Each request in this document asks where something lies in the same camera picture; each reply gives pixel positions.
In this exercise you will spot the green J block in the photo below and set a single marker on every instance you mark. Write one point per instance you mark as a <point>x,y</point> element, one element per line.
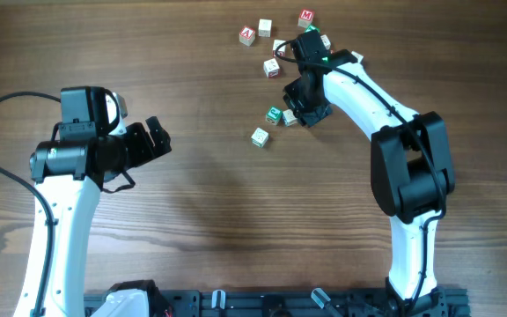
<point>274,115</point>

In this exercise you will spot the red M block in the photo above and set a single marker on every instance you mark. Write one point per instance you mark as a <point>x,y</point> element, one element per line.
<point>305,18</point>

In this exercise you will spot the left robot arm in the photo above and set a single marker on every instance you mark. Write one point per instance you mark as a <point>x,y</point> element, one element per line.
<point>68,177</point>

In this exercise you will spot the blue number 2 block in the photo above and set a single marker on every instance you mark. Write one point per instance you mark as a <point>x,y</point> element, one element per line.
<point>289,118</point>

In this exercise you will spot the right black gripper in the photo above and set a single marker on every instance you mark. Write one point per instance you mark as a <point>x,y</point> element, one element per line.
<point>305,119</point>

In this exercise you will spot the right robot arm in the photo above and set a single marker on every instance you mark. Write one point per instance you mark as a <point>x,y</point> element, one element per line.
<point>411,166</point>

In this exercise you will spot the wooden block far right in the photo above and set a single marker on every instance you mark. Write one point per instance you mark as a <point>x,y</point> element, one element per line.
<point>359,57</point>

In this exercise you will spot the green letter block upper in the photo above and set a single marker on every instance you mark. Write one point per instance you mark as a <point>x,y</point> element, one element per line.
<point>312,28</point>

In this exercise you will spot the red A block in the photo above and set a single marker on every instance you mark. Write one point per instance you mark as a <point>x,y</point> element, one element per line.
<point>247,36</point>

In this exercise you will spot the red edged picture block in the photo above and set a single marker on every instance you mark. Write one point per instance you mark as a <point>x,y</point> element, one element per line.
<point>271,68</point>

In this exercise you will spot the red bottom picture block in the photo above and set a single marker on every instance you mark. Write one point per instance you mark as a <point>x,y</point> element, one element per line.
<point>279,48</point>

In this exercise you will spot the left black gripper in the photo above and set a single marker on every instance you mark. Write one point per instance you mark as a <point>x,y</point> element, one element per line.
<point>140,143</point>

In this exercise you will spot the blue edged picture block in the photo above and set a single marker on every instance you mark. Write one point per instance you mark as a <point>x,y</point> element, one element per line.
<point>326,42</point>

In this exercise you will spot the plain wooden block top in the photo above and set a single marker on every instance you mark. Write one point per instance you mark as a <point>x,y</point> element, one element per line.
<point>265,27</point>

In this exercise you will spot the green edged picture block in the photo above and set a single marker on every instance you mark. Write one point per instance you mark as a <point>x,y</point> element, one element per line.
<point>259,137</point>

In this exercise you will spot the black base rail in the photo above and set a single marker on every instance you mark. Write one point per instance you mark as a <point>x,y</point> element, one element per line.
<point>359,302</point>

